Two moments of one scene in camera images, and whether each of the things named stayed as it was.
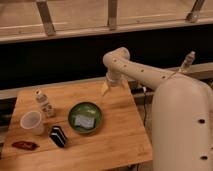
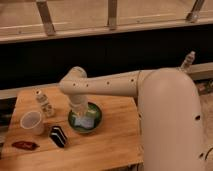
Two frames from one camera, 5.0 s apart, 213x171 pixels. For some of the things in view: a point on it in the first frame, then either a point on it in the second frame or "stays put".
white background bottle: [186, 64] stays put
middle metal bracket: [112, 14] stays put
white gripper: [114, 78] to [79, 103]
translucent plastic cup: [34, 122] stays put
